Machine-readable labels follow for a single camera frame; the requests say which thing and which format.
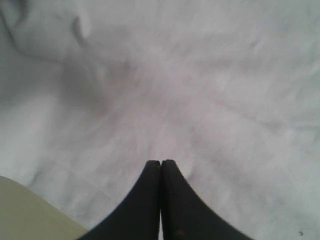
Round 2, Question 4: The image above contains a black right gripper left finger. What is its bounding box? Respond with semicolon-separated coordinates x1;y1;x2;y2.
80;160;161;240

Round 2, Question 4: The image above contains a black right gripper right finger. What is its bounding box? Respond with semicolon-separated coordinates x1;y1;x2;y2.
161;159;250;240

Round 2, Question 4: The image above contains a white t-shirt red lettering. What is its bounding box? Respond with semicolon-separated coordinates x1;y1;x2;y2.
0;0;320;240

